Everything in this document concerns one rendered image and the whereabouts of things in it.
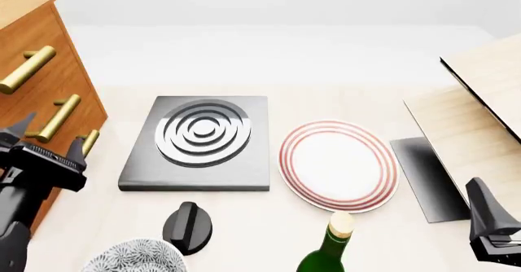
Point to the flat black stove plate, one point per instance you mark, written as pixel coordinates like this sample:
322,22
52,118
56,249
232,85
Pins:
195,168

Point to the round black stove knob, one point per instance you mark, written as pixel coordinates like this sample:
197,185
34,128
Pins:
185,227

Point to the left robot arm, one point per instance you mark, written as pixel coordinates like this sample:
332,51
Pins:
16,211

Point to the black-fronted pale wood microwave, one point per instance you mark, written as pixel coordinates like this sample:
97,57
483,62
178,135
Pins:
460,125

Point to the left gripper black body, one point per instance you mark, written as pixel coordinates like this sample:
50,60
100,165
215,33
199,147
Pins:
49,168

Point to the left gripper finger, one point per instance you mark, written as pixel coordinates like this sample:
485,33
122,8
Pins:
18,131
77,156

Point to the white plate with red rings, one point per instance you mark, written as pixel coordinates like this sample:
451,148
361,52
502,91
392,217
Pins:
338,165

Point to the wooden cabinet with drawers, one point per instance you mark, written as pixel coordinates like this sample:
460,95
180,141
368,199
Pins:
20,9

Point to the green glass bottle with cork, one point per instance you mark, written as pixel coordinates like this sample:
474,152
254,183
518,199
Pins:
325,253

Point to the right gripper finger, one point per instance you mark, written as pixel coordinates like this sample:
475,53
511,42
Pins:
488,214

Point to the patterned grey white bowl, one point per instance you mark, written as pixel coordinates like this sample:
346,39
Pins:
134,258

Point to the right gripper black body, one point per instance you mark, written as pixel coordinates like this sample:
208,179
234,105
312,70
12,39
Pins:
498,250

